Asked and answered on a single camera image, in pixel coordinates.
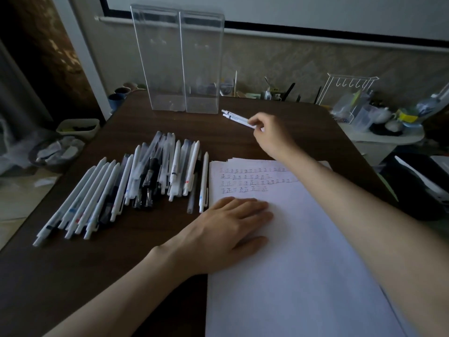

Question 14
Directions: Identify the person's right hand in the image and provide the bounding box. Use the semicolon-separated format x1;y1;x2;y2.
247;112;303;162

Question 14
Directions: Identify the person's left hand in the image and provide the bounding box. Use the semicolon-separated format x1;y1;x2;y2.
154;196;274;278

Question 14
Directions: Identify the translucent pen with blue cap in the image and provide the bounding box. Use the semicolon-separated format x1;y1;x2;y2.
179;139;192;193

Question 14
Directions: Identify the stack of white paper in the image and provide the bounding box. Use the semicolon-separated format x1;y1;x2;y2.
205;157;418;337

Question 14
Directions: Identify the person's left forearm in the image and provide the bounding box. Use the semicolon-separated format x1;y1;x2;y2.
43;245;197;337

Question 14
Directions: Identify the person's right forearm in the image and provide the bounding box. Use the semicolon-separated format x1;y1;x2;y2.
280;150;449;337

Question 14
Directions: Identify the black router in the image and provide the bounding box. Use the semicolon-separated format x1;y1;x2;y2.
283;82;323;104

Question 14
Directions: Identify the clear plastic measuring jug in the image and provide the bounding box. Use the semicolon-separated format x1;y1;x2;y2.
352;104;376;130

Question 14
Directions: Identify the black round tray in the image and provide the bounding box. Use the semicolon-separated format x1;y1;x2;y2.
370;122;404;136

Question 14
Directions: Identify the white teapot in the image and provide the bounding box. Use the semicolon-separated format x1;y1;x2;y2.
373;107;393;123

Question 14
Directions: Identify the white projector screen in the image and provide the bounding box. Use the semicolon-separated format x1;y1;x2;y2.
98;0;449;53

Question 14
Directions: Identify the black bag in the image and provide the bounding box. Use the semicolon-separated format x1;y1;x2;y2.
380;154;449;221

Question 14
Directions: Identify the clear plastic bottle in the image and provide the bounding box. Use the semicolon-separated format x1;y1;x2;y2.
415;94;442;116

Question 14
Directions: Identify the beige plastic bin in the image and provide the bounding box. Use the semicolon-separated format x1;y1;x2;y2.
56;118;101;141

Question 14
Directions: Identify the group of colourful cups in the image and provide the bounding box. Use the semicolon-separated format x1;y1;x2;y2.
108;82;146;113

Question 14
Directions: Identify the grey curtain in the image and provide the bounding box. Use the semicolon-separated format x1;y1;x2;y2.
0;38;53;137

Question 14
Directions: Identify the white wire hook rack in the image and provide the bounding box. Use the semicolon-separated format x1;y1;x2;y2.
317;73;380;123

